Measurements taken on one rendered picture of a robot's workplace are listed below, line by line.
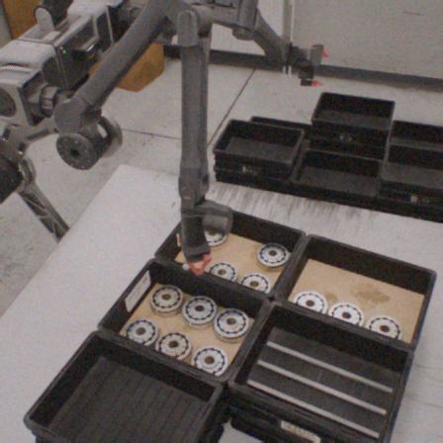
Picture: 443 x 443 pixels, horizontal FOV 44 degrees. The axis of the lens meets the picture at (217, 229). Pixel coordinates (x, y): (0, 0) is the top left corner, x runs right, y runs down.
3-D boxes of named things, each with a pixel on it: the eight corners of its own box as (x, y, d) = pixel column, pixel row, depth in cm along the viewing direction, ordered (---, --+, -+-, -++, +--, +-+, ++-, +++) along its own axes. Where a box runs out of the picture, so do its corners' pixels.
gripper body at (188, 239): (201, 229, 147) (199, 208, 142) (212, 255, 140) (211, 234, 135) (177, 234, 146) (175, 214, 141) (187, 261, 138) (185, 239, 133)
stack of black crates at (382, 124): (304, 187, 314) (310, 119, 283) (314, 157, 334) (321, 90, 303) (375, 200, 303) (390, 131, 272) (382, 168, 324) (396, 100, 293)
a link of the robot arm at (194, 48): (192, 9, 122) (173, 10, 113) (216, 10, 121) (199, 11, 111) (191, 191, 139) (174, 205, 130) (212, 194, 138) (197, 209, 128)
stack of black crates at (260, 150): (215, 219, 297) (211, 149, 266) (231, 185, 317) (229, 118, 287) (286, 233, 287) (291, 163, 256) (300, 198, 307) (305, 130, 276)
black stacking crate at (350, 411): (226, 408, 144) (225, 385, 136) (271, 324, 163) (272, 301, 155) (377, 475, 130) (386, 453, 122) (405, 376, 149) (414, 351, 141)
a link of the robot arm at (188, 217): (184, 197, 136) (175, 211, 132) (211, 202, 135) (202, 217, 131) (186, 218, 141) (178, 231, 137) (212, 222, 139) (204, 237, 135)
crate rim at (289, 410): (224, 389, 137) (224, 384, 136) (271, 304, 156) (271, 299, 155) (385, 458, 123) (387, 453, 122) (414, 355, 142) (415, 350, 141)
